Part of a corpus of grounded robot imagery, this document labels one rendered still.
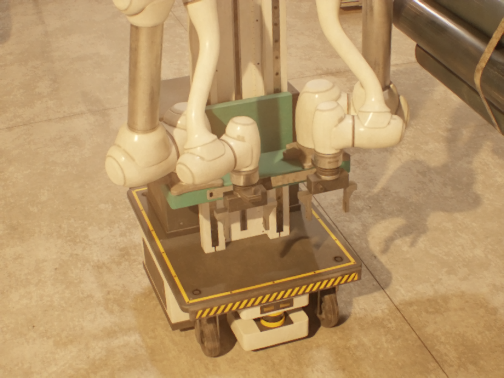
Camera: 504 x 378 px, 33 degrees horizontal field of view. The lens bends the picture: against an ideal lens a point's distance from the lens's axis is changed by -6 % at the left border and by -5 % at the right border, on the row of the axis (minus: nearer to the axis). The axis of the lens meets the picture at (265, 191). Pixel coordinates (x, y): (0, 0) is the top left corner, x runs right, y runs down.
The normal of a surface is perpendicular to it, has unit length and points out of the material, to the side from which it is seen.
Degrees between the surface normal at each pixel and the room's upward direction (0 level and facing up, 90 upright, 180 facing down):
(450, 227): 0
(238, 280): 0
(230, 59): 90
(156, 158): 96
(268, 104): 90
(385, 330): 0
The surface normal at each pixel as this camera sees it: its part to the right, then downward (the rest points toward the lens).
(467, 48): -0.73, -0.44
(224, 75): 0.35, 0.47
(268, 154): -0.02, -0.86
